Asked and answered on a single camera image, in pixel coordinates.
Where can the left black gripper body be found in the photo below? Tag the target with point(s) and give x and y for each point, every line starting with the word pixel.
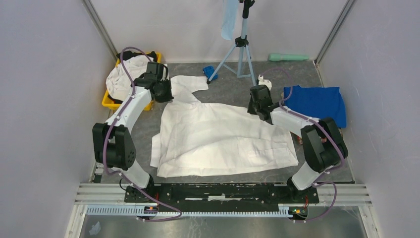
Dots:
pixel 165 93

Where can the white long-sleeve shirt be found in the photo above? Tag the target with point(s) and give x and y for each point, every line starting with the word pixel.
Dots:
pixel 214 139

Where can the light blue music stand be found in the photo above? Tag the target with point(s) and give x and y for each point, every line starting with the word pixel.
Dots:
pixel 244 67

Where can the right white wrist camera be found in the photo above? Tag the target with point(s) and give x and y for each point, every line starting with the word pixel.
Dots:
pixel 263 81

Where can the mint green cylinder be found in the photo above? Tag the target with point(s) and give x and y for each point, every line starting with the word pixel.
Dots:
pixel 287 57

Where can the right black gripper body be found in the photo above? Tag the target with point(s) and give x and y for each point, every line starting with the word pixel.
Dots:
pixel 253 107

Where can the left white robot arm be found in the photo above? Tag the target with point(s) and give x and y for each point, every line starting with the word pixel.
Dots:
pixel 113 144

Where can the small blue object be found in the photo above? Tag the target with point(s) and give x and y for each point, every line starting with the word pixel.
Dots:
pixel 208 71

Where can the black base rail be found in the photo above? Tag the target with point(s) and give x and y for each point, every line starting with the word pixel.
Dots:
pixel 229 197

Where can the blue printed t-shirt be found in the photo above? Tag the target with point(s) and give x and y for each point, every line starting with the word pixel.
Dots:
pixel 317 102

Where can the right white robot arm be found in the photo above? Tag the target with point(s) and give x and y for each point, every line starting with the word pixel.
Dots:
pixel 323 145

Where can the black garment in tray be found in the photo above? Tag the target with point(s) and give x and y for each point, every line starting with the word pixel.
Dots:
pixel 152 56

